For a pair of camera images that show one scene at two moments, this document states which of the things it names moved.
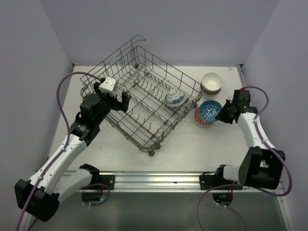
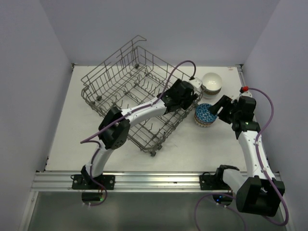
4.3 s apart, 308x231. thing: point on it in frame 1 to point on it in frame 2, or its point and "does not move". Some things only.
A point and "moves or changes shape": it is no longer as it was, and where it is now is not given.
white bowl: x=212 y=81 does not move
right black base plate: x=208 y=181 does not move
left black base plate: x=108 y=180 does not move
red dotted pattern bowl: x=209 y=91 does not move
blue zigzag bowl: x=208 y=111 moves or changes shape
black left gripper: x=118 y=105 to x=188 y=101
